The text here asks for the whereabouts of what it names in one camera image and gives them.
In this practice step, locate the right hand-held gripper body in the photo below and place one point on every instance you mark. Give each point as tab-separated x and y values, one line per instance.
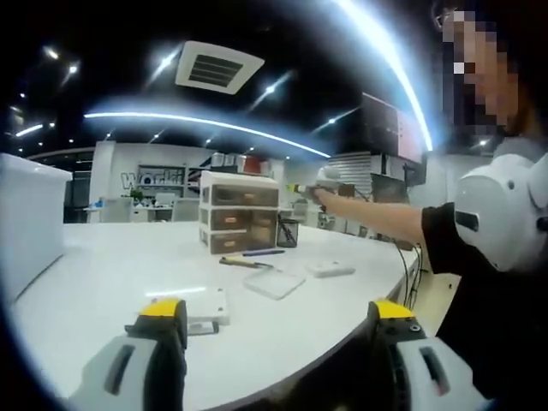
329	176

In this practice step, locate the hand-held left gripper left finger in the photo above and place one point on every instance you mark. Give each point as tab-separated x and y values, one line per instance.
145	368

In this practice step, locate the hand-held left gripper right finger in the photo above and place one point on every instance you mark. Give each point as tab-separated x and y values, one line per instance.
411	368

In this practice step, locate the black mesh pen holder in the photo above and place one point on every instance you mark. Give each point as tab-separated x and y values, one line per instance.
287	235

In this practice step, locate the white drawer organizer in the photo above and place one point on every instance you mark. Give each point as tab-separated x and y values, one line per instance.
235	214

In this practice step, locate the blue pen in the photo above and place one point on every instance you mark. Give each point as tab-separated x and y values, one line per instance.
263	252

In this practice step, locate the white sticky note stack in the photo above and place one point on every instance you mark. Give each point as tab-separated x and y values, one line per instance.
205	301

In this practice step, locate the black and yellow pen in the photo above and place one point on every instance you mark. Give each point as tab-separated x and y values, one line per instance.
237	261

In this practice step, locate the white desk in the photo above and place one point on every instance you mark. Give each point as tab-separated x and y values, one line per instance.
128	265

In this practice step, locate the person's right hand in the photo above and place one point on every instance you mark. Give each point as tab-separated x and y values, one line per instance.
324	199

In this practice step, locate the white window blind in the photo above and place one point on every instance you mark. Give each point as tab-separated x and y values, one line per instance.
349	167

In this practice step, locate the red storage box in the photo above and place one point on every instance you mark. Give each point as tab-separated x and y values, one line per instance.
257	164

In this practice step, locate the small dark monitor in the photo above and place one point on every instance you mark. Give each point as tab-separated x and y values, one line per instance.
387	188

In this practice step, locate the white shelf with boxes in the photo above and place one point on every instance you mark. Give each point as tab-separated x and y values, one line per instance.
231	162

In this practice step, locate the small dark flat pad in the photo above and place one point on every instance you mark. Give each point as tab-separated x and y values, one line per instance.
203	328

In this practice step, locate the white flat box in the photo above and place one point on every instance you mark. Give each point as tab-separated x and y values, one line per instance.
329	269

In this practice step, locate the curved ceiling light strip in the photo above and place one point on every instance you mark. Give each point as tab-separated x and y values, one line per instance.
205	123
402	77

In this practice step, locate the white ceiling air vent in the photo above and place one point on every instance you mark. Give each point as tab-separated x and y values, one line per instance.
218	68

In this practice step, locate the green potted plant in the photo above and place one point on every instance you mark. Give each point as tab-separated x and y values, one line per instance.
136	195

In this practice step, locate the white worn chest device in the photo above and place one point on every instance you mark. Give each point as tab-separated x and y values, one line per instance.
488	214

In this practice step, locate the large white storage box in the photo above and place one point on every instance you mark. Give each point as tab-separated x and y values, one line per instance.
30	222

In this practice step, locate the large dark wall monitor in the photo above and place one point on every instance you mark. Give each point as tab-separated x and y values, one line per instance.
389	128

